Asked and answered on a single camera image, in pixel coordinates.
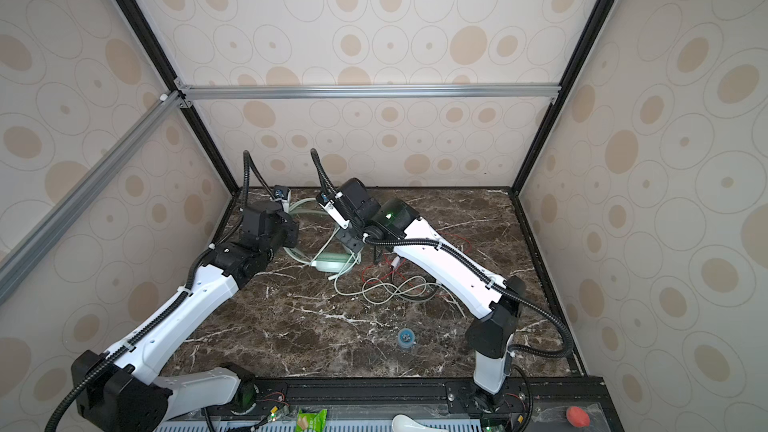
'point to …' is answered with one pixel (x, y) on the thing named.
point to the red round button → (578, 417)
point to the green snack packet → (312, 422)
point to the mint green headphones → (329, 261)
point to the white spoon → (405, 423)
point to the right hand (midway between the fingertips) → (353, 223)
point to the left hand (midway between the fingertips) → (294, 213)
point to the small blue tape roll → (406, 338)
